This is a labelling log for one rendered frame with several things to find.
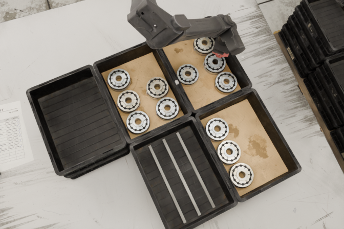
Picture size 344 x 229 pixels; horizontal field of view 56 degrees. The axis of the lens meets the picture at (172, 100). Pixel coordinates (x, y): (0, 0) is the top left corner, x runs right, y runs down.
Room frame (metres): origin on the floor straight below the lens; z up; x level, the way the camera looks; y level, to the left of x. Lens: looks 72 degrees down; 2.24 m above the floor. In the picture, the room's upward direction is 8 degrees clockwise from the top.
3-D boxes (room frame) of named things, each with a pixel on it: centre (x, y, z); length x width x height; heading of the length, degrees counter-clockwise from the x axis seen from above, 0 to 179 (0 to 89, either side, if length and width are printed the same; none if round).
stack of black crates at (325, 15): (1.23, -0.92, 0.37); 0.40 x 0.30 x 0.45; 28
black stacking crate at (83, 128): (0.30, 0.39, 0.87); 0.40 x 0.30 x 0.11; 34
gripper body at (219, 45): (0.67, -0.18, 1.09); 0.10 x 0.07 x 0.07; 171
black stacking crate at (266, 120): (0.30, -0.33, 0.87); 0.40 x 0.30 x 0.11; 34
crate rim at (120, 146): (0.30, 0.39, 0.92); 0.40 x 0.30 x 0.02; 34
